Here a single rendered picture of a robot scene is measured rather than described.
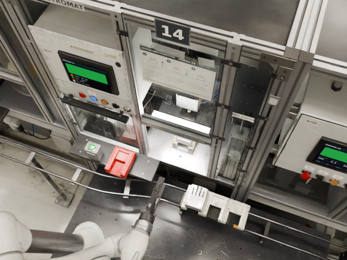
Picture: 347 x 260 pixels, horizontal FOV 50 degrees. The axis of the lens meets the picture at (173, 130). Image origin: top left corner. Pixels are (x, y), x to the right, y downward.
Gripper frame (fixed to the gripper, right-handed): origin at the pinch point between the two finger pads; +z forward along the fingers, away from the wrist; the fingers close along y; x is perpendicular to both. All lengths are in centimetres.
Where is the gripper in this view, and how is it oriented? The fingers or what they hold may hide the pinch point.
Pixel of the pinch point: (160, 185)
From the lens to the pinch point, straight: 191.4
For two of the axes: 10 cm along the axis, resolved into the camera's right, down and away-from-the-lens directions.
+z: 3.5, -8.2, 4.5
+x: -9.3, -3.0, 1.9
